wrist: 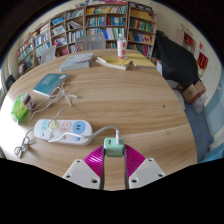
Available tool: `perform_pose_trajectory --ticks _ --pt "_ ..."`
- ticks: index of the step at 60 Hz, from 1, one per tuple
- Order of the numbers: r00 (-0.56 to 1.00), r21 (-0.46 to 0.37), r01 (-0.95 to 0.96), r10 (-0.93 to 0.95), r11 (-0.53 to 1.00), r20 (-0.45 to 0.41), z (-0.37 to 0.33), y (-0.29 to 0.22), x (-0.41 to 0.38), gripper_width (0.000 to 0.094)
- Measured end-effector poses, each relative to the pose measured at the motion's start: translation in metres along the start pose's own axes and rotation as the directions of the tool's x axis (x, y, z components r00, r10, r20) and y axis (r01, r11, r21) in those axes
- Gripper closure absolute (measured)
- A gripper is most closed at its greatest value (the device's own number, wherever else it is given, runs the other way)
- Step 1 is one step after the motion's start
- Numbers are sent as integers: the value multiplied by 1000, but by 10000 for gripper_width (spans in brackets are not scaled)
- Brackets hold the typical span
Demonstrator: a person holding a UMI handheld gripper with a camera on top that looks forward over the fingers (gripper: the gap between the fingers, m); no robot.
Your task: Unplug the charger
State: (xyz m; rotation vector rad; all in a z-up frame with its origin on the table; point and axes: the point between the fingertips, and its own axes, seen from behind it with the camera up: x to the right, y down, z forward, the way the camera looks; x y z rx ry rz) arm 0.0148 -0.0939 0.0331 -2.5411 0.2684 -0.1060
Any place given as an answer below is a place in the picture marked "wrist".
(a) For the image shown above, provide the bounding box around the thick yellow book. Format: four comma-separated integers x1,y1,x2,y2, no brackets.
95,54,133,71

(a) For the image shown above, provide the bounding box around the green plastic bag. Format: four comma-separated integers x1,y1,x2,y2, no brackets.
9,93,29,124

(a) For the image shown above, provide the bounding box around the white pastel-socket power strip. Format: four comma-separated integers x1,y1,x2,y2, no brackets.
33,118,94,146

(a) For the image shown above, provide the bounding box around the cardboard box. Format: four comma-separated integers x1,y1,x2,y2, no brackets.
182,79,207,105

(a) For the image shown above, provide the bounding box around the white charger cable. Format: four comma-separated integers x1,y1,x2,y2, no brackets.
28,84,123,144

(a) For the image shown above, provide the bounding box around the grey book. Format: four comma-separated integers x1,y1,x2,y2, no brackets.
59,52,95,73

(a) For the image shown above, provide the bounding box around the thin yellow book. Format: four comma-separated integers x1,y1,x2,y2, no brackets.
126,52,157,69

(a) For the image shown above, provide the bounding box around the grey mesh office chair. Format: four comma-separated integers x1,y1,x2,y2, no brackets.
40,45,57,64
75,33,107,52

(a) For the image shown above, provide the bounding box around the clear red-label plastic bottle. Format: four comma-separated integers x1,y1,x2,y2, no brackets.
116,33,128,59

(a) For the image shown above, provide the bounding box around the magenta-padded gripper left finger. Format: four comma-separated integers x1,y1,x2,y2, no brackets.
61,144,107,190

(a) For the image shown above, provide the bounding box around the dark chair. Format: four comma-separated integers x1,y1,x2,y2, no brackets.
4,74,16,91

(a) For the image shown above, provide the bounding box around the small wooden wall shelf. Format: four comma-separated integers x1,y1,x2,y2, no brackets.
181,29,198,54

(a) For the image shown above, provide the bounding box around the teal book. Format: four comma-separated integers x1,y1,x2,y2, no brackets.
32,73,70,98

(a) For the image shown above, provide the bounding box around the black cloth cover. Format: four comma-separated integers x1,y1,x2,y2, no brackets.
152,29,200,91

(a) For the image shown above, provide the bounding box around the wooden bookshelf unit with books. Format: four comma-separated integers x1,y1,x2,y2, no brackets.
15,0,158,77

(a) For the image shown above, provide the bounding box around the red wall banner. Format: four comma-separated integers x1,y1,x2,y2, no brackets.
196,51,209,71

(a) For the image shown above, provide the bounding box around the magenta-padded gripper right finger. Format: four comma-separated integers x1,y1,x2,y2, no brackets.
123,143,167,190

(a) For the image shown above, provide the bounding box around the small green charger block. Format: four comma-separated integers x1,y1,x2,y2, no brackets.
103,136,126,158

